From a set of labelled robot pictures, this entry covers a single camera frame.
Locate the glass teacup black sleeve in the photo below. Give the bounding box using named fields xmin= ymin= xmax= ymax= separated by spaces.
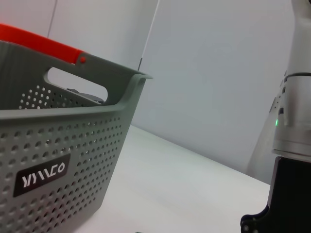
xmin=65 ymin=87 xmax=105 ymax=105

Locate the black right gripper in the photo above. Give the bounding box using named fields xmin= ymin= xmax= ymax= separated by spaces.
xmin=240 ymin=156 xmax=311 ymax=233

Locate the grey perforated storage basket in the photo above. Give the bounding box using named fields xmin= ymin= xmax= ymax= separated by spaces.
xmin=0 ymin=40 xmax=154 ymax=233

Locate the red basket handle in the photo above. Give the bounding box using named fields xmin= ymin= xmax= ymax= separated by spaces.
xmin=0 ymin=23 xmax=88 ymax=67

